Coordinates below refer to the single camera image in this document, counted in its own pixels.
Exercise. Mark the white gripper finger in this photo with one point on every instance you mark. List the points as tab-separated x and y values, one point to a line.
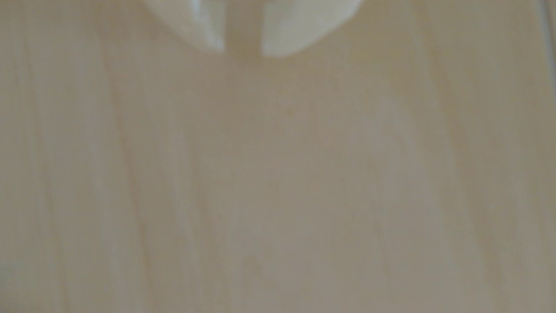
299	26
191	21

